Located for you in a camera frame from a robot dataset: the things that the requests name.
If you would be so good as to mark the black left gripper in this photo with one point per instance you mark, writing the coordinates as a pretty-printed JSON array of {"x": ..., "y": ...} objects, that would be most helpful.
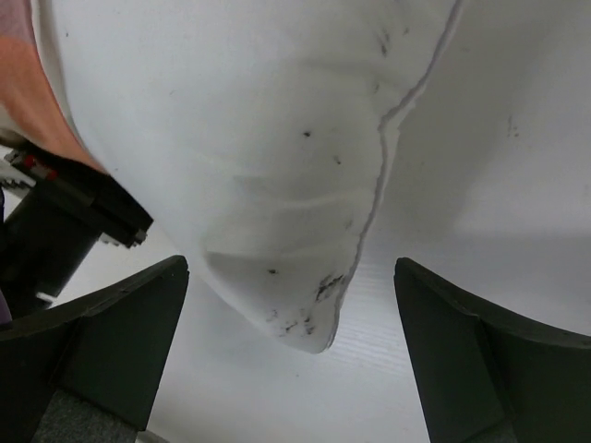
[{"x": 64, "y": 209}]

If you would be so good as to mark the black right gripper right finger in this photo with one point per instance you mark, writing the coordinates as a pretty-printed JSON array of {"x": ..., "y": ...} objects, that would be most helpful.
[{"x": 486, "y": 374}]

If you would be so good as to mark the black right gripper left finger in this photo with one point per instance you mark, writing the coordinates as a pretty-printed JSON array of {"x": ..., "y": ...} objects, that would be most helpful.
[{"x": 89, "y": 370}]

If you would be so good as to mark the orange grey checked pillowcase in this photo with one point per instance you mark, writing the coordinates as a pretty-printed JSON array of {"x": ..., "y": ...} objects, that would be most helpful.
[{"x": 29, "y": 109}]

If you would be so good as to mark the white pillow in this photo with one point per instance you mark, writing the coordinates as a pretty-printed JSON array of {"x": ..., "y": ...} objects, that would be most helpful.
[{"x": 258, "y": 134}]

